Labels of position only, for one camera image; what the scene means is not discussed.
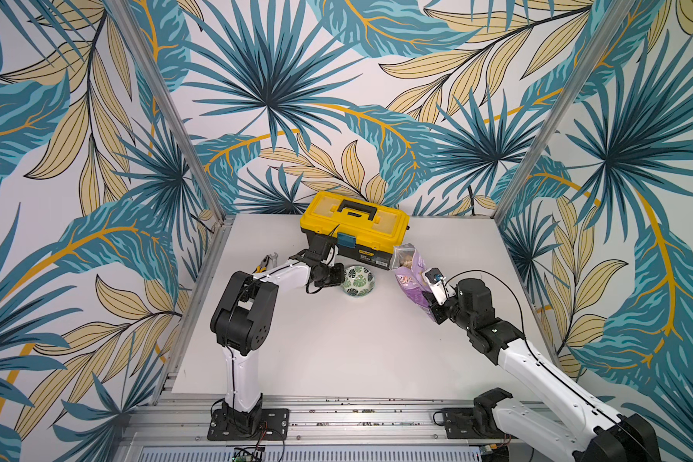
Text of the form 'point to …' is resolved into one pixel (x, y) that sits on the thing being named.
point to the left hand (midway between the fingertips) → (344, 279)
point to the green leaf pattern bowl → (358, 280)
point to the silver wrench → (273, 259)
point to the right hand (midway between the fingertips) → (415, 293)
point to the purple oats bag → (410, 270)
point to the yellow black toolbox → (370, 233)
